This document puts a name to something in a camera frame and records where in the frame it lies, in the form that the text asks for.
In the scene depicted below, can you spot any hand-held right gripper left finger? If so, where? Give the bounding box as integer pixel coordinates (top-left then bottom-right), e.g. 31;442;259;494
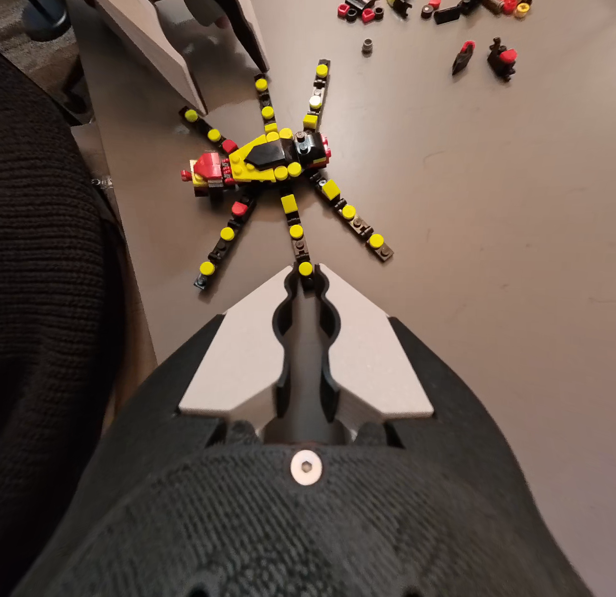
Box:
178;264;299;440

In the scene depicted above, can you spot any chunky black lego red top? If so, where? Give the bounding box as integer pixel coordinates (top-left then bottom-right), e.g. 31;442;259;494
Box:
487;37;518;82

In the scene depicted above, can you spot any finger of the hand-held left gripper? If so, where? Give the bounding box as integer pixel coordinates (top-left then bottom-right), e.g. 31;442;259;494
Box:
178;0;270;74
91;0;209;116

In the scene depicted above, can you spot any black lego wedge red top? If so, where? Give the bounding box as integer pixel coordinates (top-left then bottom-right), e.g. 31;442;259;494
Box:
451;40;477;76

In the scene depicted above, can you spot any yellow black lego spider model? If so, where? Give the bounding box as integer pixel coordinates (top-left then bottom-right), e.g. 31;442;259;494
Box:
179;58;395;290

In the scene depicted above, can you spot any person's black knit sweater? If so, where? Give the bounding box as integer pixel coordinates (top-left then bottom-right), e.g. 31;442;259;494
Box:
0;53;131;595

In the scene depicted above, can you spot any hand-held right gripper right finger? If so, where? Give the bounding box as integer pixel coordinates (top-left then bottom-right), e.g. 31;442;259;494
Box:
314;263;435;443

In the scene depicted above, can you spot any pile of lego pieces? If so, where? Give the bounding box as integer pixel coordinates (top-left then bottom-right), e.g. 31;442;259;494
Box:
337;0;542;26

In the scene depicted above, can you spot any black office chair base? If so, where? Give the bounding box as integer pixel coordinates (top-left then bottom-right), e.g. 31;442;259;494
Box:
10;0;70;41

